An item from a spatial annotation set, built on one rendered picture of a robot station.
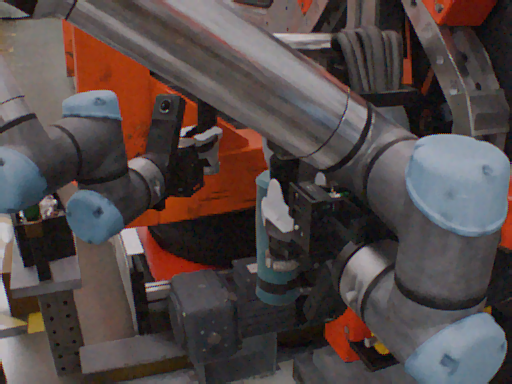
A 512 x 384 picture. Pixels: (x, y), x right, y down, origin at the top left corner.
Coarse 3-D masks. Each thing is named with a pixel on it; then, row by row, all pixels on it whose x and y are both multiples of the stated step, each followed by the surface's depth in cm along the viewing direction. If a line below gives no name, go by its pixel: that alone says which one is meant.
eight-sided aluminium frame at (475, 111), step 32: (320, 0) 93; (416, 0) 68; (320, 32) 105; (448, 32) 66; (320, 64) 107; (448, 64) 65; (480, 64) 65; (448, 96) 66; (480, 96) 63; (480, 128) 63
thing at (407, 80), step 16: (400, 16) 89; (400, 32) 90; (416, 32) 88; (416, 48) 88; (336, 64) 109; (416, 64) 89; (416, 80) 89; (432, 80) 84; (432, 96) 86; (416, 112) 96; (432, 112) 86; (448, 112) 82; (416, 128) 97; (432, 128) 86; (448, 128) 86
